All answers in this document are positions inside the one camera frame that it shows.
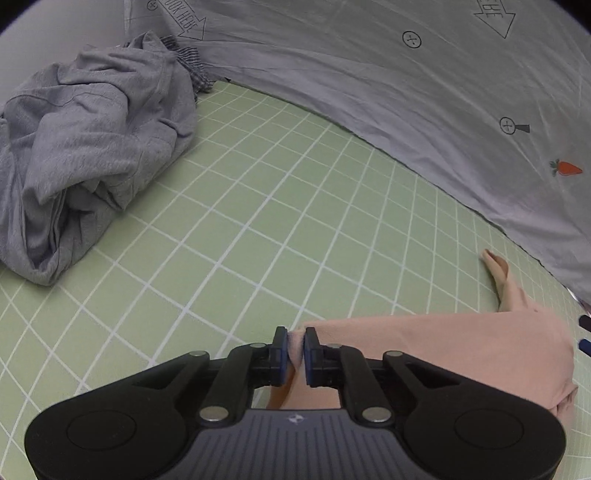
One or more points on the grey carrot print sheet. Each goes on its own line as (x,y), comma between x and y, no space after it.
(369,69)

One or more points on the grey sweatshirt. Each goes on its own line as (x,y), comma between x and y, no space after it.
(92,138)

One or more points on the blue plaid shirt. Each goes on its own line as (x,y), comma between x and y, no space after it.
(198,76)

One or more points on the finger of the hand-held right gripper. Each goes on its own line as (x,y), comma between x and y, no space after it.
(586,322)
(586,347)

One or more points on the beige long-sleeve shirt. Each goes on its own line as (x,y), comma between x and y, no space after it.
(438,341)

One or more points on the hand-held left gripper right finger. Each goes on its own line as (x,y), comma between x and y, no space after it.
(308,362)

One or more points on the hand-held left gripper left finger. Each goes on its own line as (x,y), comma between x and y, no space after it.
(282,355)

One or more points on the green grid mat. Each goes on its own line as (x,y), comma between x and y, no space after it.
(277,207)

